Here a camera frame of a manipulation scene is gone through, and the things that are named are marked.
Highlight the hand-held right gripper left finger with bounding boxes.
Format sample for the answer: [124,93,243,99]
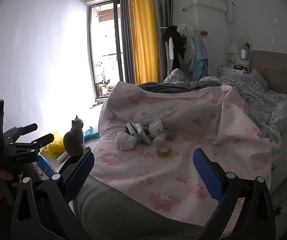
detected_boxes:
[10,151,95,240]

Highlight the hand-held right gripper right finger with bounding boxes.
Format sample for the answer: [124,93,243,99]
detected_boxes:
[192,148,276,240]

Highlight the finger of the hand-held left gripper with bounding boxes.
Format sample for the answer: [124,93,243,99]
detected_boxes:
[21,133,55,153]
[2,123,38,141]

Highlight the yellow plastic bag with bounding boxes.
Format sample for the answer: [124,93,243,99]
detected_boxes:
[41,130,65,158]

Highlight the blue cardboard box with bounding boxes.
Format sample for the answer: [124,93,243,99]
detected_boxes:
[37,152,58,180]

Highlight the grey textured cloth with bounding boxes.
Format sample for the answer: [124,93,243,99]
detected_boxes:
[23,162,44,181]

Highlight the grey cat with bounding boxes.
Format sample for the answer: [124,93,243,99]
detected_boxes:
[64,115,86,156]

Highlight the teal plush toy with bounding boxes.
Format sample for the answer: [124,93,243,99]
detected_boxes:
[84,127,99,140]

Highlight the white rolled sock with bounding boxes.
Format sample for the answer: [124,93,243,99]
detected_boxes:
[115,131,137,151]

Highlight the pink printed blanket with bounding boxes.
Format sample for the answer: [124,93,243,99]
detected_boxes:
[91,81,274,227]

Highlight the blue patterned quilt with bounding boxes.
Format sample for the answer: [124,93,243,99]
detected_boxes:
[163,69,287,168]

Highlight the dark grey fleece blanket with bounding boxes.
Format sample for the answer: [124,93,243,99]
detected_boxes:
[136,81,221,93]

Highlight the white dresser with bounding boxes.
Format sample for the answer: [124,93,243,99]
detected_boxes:
[218,65,249,77]

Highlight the black framed balcony door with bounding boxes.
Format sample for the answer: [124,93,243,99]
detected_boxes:
[87,1,124,99]

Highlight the beige pillow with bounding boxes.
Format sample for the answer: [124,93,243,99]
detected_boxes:
[250,69,269,91]

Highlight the light blue garment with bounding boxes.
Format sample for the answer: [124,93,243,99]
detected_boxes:
[192,36,209,81]

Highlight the white shelf organizer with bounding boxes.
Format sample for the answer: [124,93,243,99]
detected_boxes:
[227,44,237,68]

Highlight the white garment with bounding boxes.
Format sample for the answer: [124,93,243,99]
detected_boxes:
[177,24,196,73]

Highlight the white table lamp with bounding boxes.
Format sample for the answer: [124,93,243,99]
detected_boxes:
[240,49,249,72]

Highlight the beige headboard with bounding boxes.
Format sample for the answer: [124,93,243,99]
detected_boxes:
[247,50,287,98]

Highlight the clothes on rack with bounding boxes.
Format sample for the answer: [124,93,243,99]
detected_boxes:
[159,25,209,80]

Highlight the white shirt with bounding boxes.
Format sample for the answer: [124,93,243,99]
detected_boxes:
[168,36,175,61]

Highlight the grey curtain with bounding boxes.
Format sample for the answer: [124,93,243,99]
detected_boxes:
[151,0,174,80]
[120,0,136,84]

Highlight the round mirror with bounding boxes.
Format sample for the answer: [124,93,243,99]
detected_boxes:
[236,34,253,57]

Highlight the yellow curtain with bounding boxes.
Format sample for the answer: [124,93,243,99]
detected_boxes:
[130,0,159,84]

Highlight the white air conditioner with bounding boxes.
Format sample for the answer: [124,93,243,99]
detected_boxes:
[183,0,227,13]

